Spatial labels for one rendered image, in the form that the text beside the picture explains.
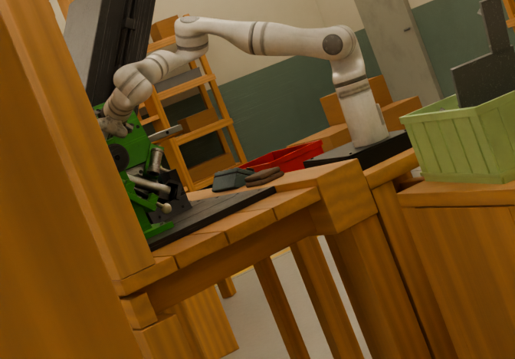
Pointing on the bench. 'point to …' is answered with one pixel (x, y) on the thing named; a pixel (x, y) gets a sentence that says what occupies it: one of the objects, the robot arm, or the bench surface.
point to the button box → (230, 179)
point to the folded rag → (264, 176)
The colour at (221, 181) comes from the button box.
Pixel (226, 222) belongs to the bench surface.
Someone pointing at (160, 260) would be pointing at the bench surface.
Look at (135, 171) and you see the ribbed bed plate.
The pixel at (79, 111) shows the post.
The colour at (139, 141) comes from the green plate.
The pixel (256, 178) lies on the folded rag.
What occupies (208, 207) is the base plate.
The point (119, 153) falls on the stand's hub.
